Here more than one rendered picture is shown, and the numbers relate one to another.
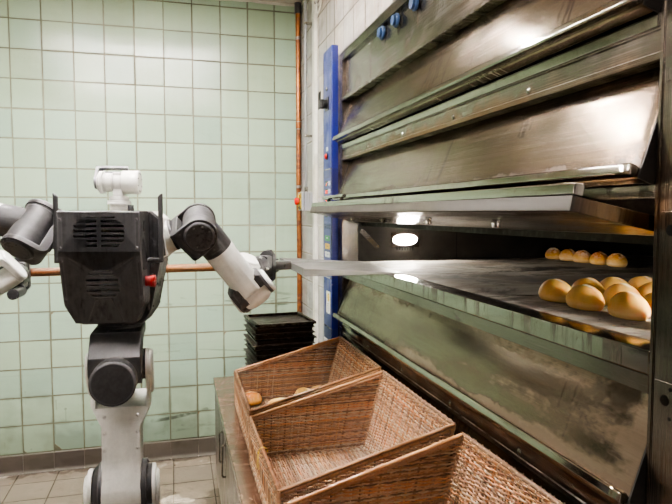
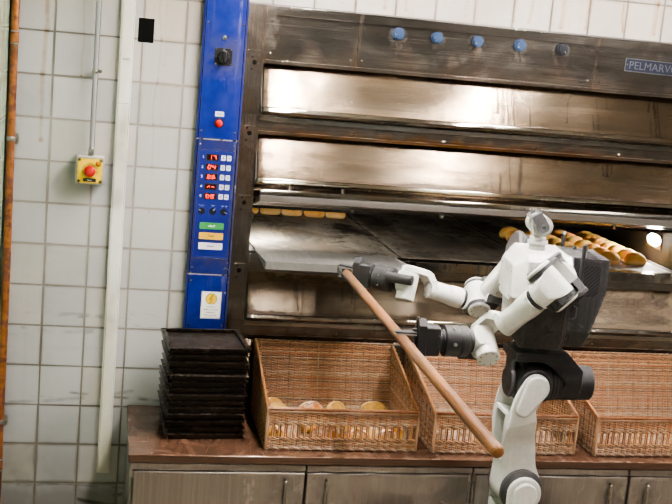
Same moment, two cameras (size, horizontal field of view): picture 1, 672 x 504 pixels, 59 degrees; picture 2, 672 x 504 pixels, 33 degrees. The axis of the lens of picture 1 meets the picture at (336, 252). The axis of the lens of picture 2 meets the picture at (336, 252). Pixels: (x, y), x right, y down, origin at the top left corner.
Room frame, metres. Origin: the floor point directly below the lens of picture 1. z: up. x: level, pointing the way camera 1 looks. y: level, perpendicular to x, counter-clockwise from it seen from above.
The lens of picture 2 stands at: (2.11, 4.13, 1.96)
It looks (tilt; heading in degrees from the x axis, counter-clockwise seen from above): 10 degrees down; 273
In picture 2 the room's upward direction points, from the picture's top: 5 degrees clockwise
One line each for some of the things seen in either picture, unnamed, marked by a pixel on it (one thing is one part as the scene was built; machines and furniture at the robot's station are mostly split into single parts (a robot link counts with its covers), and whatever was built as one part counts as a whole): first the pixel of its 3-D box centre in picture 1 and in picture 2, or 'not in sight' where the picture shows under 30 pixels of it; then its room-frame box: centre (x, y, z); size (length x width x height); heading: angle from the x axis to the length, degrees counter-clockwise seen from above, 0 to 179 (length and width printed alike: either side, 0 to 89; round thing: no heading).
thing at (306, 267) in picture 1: (335, 264); (333, 258); (2.34, 0.00, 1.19); 0.55 x 0.36 x 0.03; 14
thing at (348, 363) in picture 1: (301, 387); (332, 393); (2.29, 0.14, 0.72); 0.56 x 0.49 x 0.28; 15
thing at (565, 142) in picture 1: (425, 165); (485, 174); (1.80, -0.27, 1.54); 1.79 x 0.11 x 0.19; 15
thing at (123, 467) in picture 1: (121, 430); (519, 437); (1.65, 0.61, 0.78); 0.18 x 0.15 x 0.47; 104
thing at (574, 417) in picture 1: (423, 337); (470, 304); (1.80, -0.27, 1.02); 1.79 x 0.11 x 0.19; 15
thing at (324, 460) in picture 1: (340, 444); (487, 397); (1.71, -0.01, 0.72); 0.56 x 0.49 x 0.28; 15
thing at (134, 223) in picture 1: (114, 260); (550, 292); (1.61, 0.60, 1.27); 0.34 x 0.30 x 0.36; 96
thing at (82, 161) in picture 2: (305, 201); (90, 169); (3.24, 0.16, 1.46); 0.10 x 0.07 x 0.10; 15
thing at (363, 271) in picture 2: (262, 267); (371, 276); (2.19, 0.27, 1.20); 0.12 x 0.10 x 0.13; 159
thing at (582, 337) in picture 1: (431, 290); (472, 268); (1.80, -0.29, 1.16); 1.80 x 0.06 x 0.04; 15
